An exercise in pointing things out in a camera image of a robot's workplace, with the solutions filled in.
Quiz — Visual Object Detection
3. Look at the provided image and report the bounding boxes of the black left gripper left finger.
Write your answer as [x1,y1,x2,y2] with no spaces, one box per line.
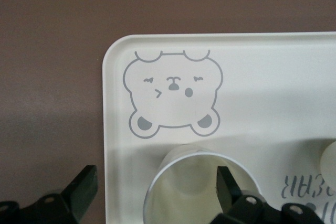
[0,165,99,224]

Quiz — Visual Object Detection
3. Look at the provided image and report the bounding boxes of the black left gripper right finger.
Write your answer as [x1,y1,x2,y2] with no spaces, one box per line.
[212,165,328,224]

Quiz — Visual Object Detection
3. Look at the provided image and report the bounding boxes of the white plastic cup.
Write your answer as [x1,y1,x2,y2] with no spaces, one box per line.
[143,143,265,224]
[319,140,336,183]

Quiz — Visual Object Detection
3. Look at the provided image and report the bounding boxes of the cream tray with bear print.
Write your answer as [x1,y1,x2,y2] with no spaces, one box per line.
[101,31,336,224]

